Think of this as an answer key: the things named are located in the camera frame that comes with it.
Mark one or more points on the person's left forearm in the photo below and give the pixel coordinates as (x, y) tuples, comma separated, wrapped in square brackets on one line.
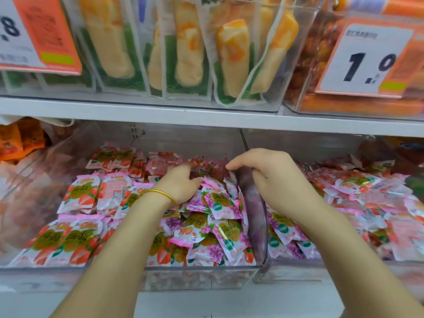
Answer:
[(122, 254)]

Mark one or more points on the row of green bread packets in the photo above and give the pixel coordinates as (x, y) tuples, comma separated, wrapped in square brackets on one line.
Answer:
[(185, 56)]

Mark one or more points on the pile of orange sausage packets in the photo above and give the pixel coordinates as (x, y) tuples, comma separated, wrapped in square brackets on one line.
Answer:
[(361, 105)]

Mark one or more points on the white lower shelf board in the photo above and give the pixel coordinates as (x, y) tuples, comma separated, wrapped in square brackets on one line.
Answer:
[(232, 303)]

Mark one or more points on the person's left thumb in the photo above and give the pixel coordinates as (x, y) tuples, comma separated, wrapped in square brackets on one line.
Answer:
[(196, 183)]

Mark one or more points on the clear bin with strawberry packets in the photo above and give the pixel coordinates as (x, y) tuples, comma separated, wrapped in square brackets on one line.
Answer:
[(198, 278)]

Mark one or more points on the pile of pink candy packets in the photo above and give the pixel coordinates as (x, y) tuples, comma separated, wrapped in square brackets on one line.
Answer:
[(82, 235)]

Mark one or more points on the clear bin with bread packets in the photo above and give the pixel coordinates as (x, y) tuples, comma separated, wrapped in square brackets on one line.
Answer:
[(275, 86)]

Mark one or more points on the heap of pale pink packets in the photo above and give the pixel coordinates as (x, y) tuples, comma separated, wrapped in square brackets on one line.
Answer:
[(374, 201)]

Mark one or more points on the clear bin with sausage packets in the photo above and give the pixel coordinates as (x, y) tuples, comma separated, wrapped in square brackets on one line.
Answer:
[(301, 99)]

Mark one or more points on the person's right fingers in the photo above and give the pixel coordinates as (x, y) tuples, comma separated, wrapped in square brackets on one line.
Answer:
[(243, 160)]

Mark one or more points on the clear bin with mixed packets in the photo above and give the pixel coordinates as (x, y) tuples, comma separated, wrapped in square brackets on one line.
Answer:
[(331, 271)]

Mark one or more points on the person's right forearm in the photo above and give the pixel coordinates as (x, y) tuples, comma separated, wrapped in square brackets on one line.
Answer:
[(351, 268)]

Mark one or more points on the white shelf board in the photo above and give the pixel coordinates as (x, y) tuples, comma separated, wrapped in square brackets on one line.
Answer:
[(198, 116), (232, 303)]

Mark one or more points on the pile of orange snack packets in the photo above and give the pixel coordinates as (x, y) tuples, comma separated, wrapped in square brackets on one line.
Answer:
[(20, 139)]

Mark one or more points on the person's right hand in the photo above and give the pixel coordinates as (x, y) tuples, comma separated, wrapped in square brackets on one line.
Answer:
[(281, 182)]

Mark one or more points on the clear bin with orange packets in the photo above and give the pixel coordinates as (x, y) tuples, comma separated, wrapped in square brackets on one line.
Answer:
[(29, 195)]

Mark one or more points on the person's left hand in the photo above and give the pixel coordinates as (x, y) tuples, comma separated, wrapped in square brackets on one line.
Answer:
[(177, 185)]

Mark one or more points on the orange white price tag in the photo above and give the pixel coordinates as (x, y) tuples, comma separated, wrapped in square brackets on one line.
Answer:
[(361, 59), (39, 33)]

